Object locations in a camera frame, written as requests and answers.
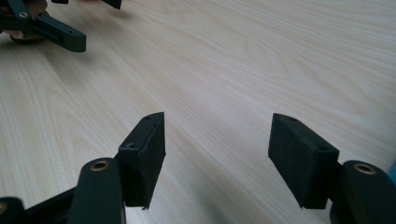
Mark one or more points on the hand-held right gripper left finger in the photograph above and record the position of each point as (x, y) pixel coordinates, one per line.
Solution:
(141, 161)

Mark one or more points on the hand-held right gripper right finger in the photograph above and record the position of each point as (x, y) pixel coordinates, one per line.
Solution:
(302, 161)

